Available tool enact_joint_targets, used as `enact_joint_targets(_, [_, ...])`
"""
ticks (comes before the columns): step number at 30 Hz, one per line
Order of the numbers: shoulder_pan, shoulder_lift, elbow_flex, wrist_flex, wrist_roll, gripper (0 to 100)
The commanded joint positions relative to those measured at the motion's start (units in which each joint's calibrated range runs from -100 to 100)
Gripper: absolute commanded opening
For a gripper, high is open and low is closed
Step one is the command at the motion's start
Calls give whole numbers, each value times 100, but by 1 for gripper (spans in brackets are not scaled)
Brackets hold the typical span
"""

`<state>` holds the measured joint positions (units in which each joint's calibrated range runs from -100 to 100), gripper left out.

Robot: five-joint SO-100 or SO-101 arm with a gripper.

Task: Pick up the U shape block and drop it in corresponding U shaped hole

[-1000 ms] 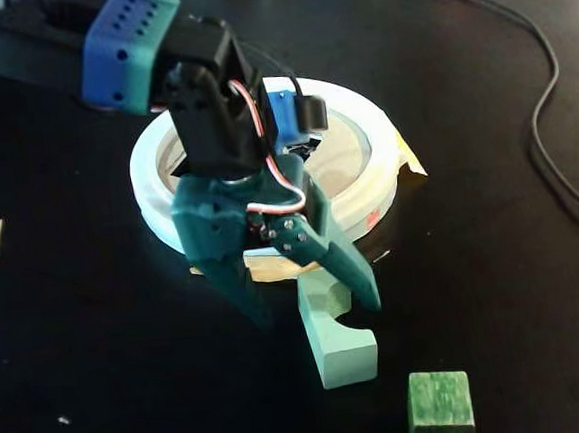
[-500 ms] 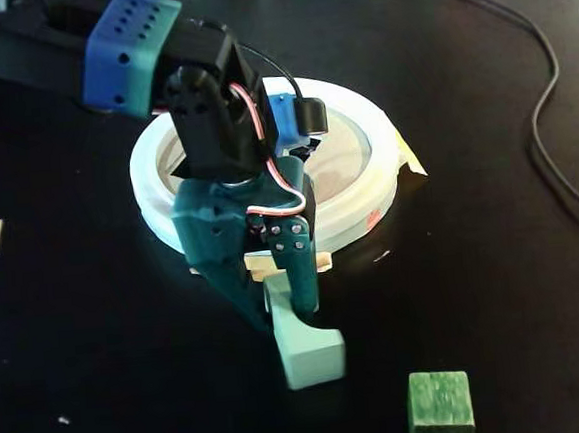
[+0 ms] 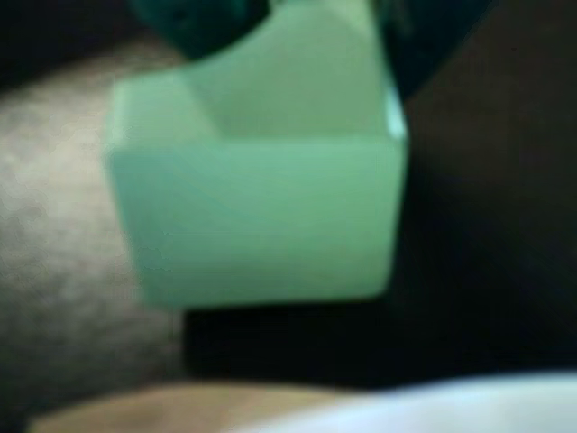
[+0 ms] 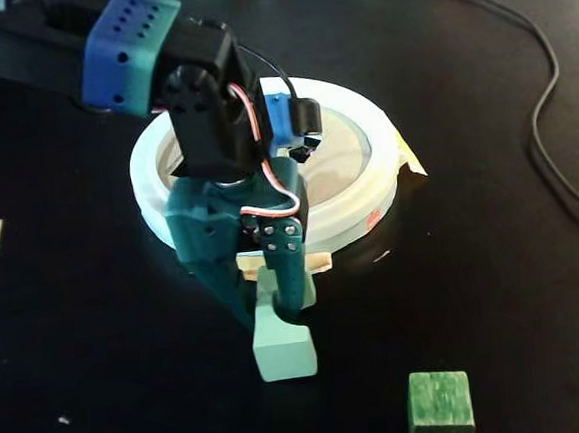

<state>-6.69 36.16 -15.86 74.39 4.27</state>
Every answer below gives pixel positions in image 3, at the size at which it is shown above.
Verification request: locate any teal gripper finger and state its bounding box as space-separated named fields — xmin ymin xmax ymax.
xmin=373 ymin=0 xmax=456 ymax=103
xmin=128 ymin=0 xmax=271 ymax=60

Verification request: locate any light green L-shaped block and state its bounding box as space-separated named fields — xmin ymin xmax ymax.
xmin=105 ymin=0 xmax=409 ymax=310

